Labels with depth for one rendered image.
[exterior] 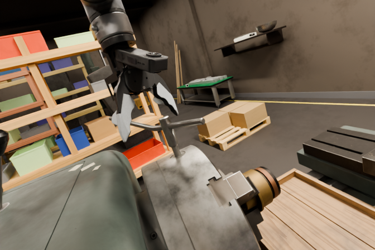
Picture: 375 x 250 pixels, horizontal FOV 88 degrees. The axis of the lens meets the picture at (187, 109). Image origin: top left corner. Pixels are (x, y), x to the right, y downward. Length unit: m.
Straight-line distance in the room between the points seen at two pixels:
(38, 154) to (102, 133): 0.67
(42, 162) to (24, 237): 2.31
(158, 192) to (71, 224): 0.13
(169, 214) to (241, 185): 0.13
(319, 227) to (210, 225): 0.43
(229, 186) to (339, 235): 0.40
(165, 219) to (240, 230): 0.11
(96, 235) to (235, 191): 0.22
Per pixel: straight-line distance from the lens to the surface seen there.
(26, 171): 2.72
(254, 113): 3.33
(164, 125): 0.39
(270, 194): 0.50
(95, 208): 0.35
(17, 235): 0.41
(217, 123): 3.33
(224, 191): 0.35
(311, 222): 0.72
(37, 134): 5.18
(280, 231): 0.70
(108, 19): 0.43
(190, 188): 0.34
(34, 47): 2.65
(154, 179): 0.37
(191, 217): 0.33
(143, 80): 0.42
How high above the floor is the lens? 1.41
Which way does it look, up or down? 13 degrees down
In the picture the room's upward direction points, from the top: 18 degrees counter-clockwise
